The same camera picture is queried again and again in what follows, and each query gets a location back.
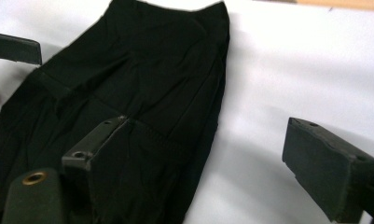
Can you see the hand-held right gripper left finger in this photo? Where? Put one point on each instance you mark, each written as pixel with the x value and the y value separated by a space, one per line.
pixel 91 146

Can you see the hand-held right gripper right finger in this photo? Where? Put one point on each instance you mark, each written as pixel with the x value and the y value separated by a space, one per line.
pixel 324 168

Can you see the black pants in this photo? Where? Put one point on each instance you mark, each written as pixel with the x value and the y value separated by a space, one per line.
pixel 128 87

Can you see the white table board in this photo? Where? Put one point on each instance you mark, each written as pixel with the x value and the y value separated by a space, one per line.
pixel 299 77

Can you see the wooden table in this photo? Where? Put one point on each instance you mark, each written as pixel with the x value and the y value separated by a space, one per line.
pixel 346 4

